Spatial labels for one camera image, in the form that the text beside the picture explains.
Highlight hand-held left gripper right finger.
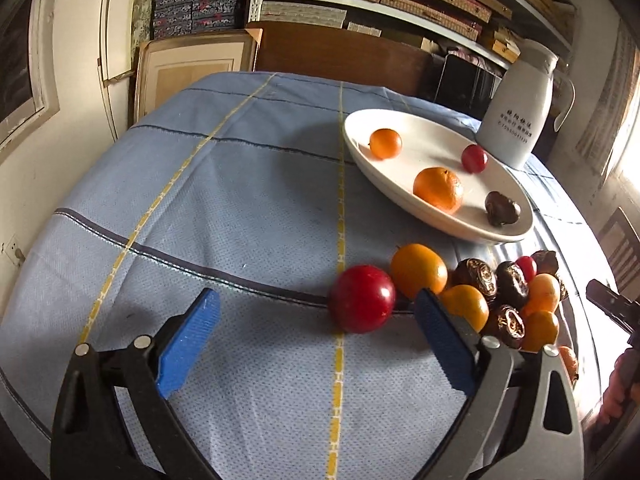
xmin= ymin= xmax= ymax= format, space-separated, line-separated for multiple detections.
xmin=414 ymin=287 xmax=585 ymax=480

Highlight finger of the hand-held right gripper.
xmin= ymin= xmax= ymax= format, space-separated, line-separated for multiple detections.
xmin=586 ymin=279 xmax=640 ymax=346

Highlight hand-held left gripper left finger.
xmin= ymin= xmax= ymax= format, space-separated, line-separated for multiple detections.
xmin=50 ymin=287 xmax=223 ymax=480

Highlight small orange citrus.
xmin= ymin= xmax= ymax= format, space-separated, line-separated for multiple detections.
xmin=439 ymin=284 xmax=490 ymax=333
xmin=557 ymin=346 xmax=580 ymax=386
xmin=520 ymin=273 xmax=561 ymax=318
xmin=369 ymin=128 xmax=403 ymax=160
xmin=521 ymin=310 xmax=560 ymax=353

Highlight large orange citrus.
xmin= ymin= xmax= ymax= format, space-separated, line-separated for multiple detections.
xmin=390 ymin=243 xmax=449 ymax=300

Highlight large red plum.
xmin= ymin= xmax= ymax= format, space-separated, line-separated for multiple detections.
xmin=327 ymin=265 xmax=397 ymax=335

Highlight white oval plate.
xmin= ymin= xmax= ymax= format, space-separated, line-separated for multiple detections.
xmin=342 ymin=109 xmax=535 ymax=246

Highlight person's right hand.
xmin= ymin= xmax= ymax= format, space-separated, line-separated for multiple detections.
xmin=600 ymin=346 xmax=640 ymax=426

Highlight dark wooden chair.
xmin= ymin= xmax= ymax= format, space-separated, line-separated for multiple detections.
xmin=597 ymin=207 xmax=640 ymax=306

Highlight blue checked tablecloth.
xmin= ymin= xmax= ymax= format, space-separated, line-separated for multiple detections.
xmin=0 ymin=71 xmax=616 ymax=480

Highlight deep orange mandarin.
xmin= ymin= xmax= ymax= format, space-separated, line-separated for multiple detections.
xmin=413 ymin=166 xmax=465 ymax=215

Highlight beige striped curtain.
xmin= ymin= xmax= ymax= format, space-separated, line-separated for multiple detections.
xmin=575 ymin=25 xmax=640 ymax=176

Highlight white printed jug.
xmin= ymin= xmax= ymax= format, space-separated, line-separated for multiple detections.
xmin=475 ymin=37 xmax=577 ymax=171

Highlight black panel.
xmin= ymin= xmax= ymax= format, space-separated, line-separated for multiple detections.
xmin=432 ymin=52 xmax=503 ymax=121

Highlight white door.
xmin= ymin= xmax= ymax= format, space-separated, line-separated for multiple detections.
xmin=100 ymin=0 xmax=146 ymax=141

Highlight white framed window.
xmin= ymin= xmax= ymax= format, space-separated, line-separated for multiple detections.
xmin=0 ymin=0 xmax=61 ymax=161

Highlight stack of blue patterned boxes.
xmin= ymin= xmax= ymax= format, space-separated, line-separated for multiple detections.
xmin=151 ymin=0 xmax=246 ymax=41

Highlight green marble slab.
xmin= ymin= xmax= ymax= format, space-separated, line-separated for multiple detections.
xmin=131 ymin=0 xmax=156 ymax=56

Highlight pale patterned flat boxes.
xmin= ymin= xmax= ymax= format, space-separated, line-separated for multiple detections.
xmin=260 ymin=1 xmax=346 ymax=28

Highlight wall socket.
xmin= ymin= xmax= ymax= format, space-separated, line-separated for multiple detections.
xmin=2 ymin=237 xmax=26 ymax=263

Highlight pale wooden picture frame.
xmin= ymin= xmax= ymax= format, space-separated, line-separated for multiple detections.
xmin=134 ymin=29 xmax=263 ymax=121

